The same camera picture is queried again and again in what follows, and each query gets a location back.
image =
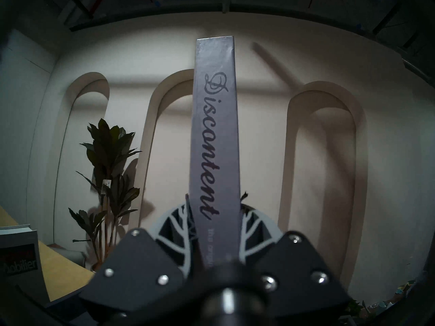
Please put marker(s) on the light wooden display table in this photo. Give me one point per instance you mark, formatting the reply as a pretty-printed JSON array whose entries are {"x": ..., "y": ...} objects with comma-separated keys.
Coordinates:
[{"x": 64, "y": 271}]

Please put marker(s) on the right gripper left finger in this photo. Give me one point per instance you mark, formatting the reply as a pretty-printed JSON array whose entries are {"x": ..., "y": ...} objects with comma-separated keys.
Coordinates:
[{"x": 129, "y": 271}]

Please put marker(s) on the dark green potted plant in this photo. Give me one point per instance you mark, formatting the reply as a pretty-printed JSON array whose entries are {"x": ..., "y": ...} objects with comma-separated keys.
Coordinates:
[{"x": 108, "y": 152}]

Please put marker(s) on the white Arletta book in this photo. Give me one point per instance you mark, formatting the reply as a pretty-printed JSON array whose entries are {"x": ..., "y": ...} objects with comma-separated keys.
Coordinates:
[{"x": 20, "y": 260}]

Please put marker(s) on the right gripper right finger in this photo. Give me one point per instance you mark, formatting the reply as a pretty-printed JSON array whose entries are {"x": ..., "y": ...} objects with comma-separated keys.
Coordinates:
[{"x": 299, "y": 271}]

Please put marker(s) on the white plant tag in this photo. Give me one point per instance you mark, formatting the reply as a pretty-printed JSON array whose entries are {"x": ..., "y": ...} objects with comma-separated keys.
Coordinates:
[{"x": 107, "y": 183}]

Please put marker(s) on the grey Discontent book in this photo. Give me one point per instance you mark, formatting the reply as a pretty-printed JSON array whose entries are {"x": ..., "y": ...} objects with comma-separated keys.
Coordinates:
[{"x": 214, "y": 142}]

